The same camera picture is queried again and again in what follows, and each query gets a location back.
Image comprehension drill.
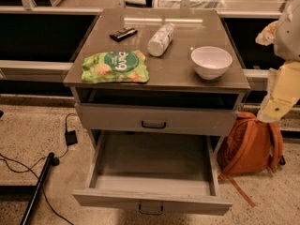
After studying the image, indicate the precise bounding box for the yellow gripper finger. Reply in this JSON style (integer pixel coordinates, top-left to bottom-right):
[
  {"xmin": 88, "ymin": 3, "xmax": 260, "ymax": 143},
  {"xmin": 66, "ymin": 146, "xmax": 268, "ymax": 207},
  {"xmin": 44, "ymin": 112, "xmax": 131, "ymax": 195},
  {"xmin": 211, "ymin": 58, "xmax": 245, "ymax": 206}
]
[
  {"xmin": 255, "ymin": 21, "xmax": 278, "ymax": 46},
  {"xmin": 257, "ymin": 61, "xmax": 300, "ymax": 123}
]

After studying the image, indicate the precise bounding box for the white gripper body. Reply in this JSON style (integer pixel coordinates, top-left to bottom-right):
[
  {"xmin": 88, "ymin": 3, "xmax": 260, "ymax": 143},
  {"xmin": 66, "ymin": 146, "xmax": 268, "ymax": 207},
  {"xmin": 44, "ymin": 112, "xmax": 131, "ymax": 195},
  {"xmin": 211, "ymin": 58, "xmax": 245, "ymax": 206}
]
[{"xmin": 274, "ymin": 0, "xmax": 300, "ymax": 61}]

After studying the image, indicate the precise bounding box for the blue plastic water bottle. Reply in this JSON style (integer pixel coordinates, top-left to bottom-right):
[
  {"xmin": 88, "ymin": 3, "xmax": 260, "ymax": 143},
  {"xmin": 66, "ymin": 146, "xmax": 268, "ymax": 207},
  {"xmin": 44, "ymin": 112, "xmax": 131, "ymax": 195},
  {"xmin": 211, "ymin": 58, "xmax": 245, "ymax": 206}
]
[{"xmin": 147, "ymin": 23, "xmax": 174, "ymax": 56}]

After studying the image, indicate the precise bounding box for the grey drawer cabinet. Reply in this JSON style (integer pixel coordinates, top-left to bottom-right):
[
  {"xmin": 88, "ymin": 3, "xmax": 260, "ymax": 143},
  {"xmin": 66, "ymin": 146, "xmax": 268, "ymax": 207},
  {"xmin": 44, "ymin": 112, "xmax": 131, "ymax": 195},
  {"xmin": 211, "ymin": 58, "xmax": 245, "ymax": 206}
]
[{"xmin": 63, "ymin": 7, "xmax": 252, "ymax": 217}]

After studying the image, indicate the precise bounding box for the open grey middle drawer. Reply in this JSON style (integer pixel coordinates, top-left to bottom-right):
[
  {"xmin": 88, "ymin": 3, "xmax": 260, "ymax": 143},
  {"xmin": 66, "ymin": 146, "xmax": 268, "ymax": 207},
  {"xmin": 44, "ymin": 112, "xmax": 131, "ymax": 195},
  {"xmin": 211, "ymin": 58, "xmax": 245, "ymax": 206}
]
[{"xmin": 73, "ymin": 131, "xmax": 232, "ymax": 216}]

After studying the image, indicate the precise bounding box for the closed grey top drawer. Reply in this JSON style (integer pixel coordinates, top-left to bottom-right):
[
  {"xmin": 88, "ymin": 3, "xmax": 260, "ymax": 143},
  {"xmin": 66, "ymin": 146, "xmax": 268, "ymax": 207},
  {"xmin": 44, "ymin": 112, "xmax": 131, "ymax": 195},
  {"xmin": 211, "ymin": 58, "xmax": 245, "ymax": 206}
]
[{"xmin": 75, "ymin": 103, "xmax": 237, "ymax": 136}]

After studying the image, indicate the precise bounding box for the white bowl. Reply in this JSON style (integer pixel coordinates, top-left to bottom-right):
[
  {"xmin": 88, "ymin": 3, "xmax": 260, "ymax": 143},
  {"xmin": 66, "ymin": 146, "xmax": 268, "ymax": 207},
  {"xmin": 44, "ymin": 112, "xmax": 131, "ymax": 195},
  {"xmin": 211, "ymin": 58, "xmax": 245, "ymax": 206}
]
[{"xmin": 191, "ymin": 46, "xmax": 233, "ymax": 80}]

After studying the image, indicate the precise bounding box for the orange backpack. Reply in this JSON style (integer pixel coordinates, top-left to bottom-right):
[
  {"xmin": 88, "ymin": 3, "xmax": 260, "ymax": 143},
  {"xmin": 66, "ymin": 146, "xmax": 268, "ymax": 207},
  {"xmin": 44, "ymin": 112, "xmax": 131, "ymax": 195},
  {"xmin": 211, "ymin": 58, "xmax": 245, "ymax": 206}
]
[{"xmin": 217, "ymin": 112, "xmax": 285, "ymax": 207}]

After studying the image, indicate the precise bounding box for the black chocolate bar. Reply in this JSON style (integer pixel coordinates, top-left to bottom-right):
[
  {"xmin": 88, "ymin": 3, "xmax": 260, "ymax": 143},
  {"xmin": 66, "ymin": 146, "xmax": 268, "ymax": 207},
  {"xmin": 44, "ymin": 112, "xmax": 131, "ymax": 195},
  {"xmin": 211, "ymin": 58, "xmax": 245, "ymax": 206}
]
[{"xmin": 110, "ymin": 27, "xmax": 137, "ymax": 42}]

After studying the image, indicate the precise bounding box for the green snack bag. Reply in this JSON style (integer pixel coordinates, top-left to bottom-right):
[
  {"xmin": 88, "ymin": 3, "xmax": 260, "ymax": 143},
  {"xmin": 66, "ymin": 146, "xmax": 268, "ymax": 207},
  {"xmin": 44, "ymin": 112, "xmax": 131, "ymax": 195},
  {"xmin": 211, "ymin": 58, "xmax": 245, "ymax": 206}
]
[{"xmin": 82, "ymin": 50, "xmax": 149, "ymax": 83}]

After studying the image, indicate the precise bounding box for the black power adapter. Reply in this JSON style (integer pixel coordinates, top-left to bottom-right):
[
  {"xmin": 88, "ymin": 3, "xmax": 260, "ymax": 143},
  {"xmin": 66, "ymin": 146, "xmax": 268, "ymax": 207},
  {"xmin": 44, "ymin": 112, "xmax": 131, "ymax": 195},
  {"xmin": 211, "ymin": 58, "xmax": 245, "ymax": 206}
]
[{"xmin": 65, "ymin": 130, "xmax": 78, "ymax": 146}]

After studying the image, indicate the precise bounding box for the black metal floor bar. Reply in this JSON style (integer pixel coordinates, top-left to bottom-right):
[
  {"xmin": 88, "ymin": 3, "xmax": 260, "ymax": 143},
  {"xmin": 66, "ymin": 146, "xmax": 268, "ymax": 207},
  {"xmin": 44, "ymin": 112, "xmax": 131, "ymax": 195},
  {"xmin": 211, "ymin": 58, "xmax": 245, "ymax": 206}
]
[{"xmin": 20, "ymin": 152, "xmax": 54, "ymax": 225}]

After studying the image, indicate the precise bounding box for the black cable on floor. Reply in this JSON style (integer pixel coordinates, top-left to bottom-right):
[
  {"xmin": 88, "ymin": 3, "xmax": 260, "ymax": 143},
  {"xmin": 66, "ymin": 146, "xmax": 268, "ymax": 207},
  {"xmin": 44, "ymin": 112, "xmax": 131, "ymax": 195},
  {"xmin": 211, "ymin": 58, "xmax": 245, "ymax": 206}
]
[{"xmin": 0, "ymin": 112, "xmax": 78, "ymax": 225}]

